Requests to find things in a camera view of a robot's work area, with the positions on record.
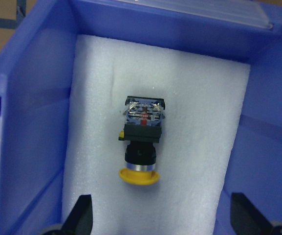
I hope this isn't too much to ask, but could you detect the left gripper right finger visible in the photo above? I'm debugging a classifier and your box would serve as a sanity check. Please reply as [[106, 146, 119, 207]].
[[230, 192, 273, 235]]

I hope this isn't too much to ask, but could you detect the left blue plastic bin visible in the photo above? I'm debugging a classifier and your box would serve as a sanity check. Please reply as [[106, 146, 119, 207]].
[[0, 0, 282, 235]]

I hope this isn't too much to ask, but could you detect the white foam pad left bin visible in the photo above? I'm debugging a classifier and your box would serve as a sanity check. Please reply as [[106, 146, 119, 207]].
[[62, 35, 250, 235]]

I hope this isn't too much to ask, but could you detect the yellow mushroom push button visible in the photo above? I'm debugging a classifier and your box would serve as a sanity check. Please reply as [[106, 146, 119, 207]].
[[118, 95, 165, 186]]

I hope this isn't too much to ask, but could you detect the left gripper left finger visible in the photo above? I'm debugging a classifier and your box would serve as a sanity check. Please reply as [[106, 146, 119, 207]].
[[62, 194, 92, 235]]

